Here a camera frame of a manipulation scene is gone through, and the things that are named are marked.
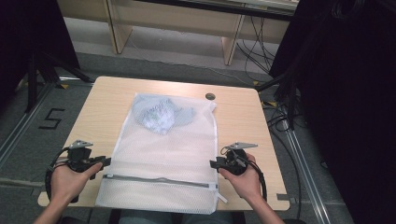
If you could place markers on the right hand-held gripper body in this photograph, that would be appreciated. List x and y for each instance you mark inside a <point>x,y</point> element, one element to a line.
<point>235,163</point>

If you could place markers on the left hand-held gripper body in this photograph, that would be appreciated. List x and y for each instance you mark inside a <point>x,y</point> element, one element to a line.
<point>79,157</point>

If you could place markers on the white mesh laundry bag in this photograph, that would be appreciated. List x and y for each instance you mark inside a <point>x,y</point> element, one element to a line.
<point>162,155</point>

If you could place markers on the person's right hand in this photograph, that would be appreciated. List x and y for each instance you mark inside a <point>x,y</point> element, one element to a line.
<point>247,183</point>

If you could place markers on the person's left hand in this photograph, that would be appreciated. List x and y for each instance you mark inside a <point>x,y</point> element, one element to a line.
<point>67,183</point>

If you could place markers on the dark round table grommet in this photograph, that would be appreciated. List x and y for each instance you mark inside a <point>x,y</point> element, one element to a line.
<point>210,96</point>

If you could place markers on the person's legs in jeans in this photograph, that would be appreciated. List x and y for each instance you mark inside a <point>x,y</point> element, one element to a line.
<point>174,218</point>

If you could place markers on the grey-blue printed garment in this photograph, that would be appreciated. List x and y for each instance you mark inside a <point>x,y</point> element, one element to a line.
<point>158,115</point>

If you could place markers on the black metal stand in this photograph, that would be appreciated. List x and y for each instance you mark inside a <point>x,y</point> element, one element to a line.
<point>291,102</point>
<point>32,84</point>

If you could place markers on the black curtain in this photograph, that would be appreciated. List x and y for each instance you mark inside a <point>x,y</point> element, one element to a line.
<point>351,109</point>
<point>31,40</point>

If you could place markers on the light wooden desk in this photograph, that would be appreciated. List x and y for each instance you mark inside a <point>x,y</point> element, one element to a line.
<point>174,18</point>

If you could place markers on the grey table edge bracket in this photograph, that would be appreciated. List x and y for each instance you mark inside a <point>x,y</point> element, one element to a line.
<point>39,190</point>
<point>285,197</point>

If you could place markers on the aluminium floor rail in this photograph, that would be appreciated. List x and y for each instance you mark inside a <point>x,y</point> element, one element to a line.
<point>306,174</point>
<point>21,124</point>

